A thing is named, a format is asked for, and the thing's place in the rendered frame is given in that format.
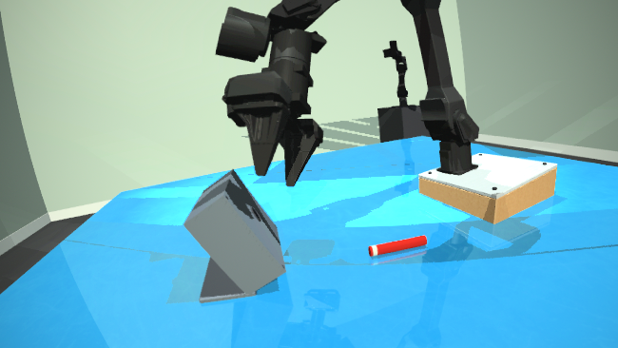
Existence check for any red peg with white band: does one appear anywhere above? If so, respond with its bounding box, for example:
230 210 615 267
368 235 427 257

